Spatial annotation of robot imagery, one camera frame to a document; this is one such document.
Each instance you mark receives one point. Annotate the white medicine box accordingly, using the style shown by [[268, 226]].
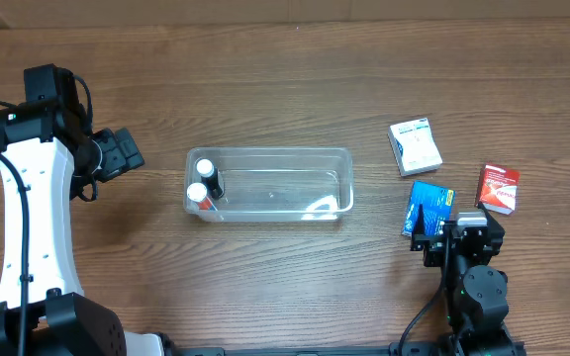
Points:
[[414, 147]]

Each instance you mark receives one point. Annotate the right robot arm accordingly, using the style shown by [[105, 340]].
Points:
[[475, 293]]

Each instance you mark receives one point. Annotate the red medicine box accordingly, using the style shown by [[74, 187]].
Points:
[[497, 188]]

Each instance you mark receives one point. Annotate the clear plastic container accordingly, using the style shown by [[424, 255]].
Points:
[[275, 184]]

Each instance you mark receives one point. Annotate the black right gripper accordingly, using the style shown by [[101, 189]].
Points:
[[429, 243]]

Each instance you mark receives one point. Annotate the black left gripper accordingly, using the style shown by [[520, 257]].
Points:
[[114, 162]]

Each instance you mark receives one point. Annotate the blue medicine box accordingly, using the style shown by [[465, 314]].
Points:
[[437, 205]]

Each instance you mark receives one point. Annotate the black tube white cap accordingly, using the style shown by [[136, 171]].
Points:
[[210, 177]]

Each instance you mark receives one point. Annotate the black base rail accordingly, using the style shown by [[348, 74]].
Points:
[[305, 351]]

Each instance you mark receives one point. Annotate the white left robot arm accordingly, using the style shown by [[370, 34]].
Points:
[[48, 155]]

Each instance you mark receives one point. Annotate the orange tube white cap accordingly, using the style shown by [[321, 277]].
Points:
[[198, 194]]

